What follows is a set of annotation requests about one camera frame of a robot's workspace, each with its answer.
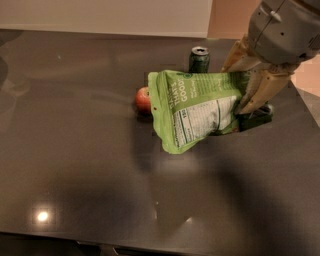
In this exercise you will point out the green soda can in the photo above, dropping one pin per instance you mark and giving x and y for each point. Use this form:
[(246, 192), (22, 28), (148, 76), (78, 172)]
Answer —
[(199, 60)]

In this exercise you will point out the red apple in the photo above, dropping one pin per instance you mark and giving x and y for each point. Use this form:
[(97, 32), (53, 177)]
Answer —
[(142, 101)]

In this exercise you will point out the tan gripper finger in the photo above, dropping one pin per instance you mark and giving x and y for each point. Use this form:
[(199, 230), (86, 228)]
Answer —
[(242, 57), (263, 85)]

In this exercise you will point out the green rice chip bag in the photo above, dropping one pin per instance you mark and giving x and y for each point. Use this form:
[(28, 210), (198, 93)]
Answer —
[(188, 107)]

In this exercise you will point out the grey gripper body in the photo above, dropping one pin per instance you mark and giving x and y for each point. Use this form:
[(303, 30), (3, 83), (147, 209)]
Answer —
[(279, 36)]

